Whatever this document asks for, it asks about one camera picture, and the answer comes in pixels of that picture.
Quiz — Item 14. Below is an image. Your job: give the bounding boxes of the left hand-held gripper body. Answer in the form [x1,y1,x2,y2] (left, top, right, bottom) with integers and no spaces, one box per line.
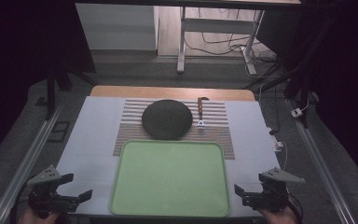
[27,164,79,219]

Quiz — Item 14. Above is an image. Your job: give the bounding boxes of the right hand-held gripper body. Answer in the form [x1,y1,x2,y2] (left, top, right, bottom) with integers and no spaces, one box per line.
[242,167,306,215]

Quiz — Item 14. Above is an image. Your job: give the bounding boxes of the green tray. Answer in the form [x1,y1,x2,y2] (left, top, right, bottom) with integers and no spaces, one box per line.
[109,139,232,218]

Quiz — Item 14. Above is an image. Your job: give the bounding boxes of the dark round plate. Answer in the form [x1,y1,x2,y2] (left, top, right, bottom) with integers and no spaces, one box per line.
[141,99,194,141]

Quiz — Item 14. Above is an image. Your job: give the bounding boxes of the person's right hand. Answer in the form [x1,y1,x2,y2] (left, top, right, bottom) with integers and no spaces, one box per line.
[256,204,298,224]

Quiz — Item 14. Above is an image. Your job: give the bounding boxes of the person's left hand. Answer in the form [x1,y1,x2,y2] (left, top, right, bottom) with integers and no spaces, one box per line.
[18,207,61,224]

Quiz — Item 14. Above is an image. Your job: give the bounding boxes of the white table cover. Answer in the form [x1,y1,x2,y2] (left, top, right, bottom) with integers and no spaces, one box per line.
[55,95,282,218]

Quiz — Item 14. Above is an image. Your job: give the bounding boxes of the striped woven placemat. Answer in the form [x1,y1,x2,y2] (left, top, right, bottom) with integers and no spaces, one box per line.
[112,99,236,161]

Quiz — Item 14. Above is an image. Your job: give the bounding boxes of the white power adapter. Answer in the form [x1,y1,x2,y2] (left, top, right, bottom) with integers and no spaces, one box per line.
[290,107,304,119]

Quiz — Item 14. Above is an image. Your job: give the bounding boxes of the dark curtain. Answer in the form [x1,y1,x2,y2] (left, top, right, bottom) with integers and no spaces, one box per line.
[0,0,97,171]
[255,0,358,191]

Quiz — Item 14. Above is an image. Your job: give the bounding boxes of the white cabinet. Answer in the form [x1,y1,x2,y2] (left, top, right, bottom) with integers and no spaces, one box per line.
[75,3,159,51]

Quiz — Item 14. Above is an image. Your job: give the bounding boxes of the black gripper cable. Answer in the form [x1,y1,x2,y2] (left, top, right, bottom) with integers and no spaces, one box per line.
[288,193,305,224]

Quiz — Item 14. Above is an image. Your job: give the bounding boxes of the aluminium floor rail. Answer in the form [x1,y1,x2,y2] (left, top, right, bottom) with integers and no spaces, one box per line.
[0,101,67,224]
[286,98,358,224]

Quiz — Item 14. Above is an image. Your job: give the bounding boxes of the white plug with cable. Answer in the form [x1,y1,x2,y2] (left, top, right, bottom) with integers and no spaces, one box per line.
[271,136,289,173]

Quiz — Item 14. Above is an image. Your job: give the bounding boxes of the black rectangular floor frame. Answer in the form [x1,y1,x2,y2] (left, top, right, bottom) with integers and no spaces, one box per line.
[47,120,72,144]

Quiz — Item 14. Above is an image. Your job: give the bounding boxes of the black plug with cable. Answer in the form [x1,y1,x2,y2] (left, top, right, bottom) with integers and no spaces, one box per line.
[268,83,282,136]

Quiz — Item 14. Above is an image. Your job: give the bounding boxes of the black floor cables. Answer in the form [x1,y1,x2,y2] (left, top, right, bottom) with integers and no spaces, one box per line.
[184,7,279,64]

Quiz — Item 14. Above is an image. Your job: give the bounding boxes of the white desk frame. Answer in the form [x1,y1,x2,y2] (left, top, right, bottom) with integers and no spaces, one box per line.
[176,6,266,76]

